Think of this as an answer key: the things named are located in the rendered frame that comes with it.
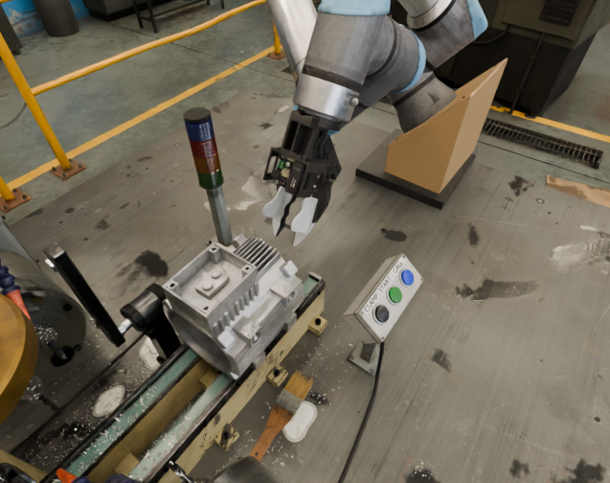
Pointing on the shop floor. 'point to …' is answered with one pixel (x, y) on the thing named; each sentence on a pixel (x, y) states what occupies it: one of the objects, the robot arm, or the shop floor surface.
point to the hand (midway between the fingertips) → (289, 233)
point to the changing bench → (156, 13)
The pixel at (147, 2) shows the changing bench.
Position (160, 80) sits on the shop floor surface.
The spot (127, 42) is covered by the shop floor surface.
